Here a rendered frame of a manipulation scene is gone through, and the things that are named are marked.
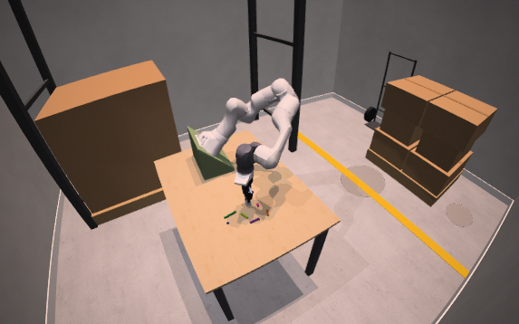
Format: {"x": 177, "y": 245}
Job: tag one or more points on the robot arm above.
{"x": 247, "y": 154}

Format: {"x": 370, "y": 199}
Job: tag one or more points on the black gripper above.
{"x": 248, "y": 193}

